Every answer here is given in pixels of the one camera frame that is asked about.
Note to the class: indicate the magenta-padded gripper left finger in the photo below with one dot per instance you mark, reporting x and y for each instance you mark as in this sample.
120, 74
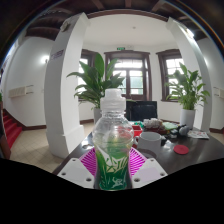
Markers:
77, 171

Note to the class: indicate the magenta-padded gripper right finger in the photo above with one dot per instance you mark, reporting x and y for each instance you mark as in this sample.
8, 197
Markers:
150, 170

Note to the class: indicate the clear green-labelled drink bottle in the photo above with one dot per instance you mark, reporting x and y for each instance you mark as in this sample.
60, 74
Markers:
112, 140

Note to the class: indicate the white mug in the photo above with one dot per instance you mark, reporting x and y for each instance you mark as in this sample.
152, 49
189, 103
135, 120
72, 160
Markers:
149, 140

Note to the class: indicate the flat round red coaster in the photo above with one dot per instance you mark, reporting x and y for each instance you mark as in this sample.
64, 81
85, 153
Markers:
181, 149

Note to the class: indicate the red plastic box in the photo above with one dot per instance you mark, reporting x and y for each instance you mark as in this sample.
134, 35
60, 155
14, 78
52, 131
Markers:
137, 130

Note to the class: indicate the brown box of snacks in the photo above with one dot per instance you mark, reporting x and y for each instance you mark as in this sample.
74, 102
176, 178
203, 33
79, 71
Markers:
154, 125

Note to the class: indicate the green packet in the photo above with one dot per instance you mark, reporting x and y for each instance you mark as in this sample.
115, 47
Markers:
170, 125

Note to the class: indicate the grey round object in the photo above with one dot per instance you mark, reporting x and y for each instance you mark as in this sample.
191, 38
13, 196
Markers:
184, 130

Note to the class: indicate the white printed leaflet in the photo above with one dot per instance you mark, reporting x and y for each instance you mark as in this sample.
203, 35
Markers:
198, 134

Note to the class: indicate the red carpeted staircase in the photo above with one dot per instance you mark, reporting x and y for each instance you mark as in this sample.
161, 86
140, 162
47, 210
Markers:
12, 130

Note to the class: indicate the broad-leaved potted plant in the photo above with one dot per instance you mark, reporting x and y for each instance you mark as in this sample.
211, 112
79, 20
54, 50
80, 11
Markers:
96, 80
187, 90

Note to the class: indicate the brown wooden double door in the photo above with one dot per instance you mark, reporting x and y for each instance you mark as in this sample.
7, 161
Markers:
135, 80

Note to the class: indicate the brown-framed window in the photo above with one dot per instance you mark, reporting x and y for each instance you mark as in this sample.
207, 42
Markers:
86, 60
170, 70

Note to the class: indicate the green exit sign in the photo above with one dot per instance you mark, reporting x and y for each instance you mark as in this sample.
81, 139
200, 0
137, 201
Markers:
120, 48

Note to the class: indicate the white wall heater unit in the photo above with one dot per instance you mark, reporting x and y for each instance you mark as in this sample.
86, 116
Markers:
20, 91
219, 92

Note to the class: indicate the white wall lamp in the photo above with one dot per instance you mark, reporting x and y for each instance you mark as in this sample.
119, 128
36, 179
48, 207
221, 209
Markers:
45, 59
190, 32

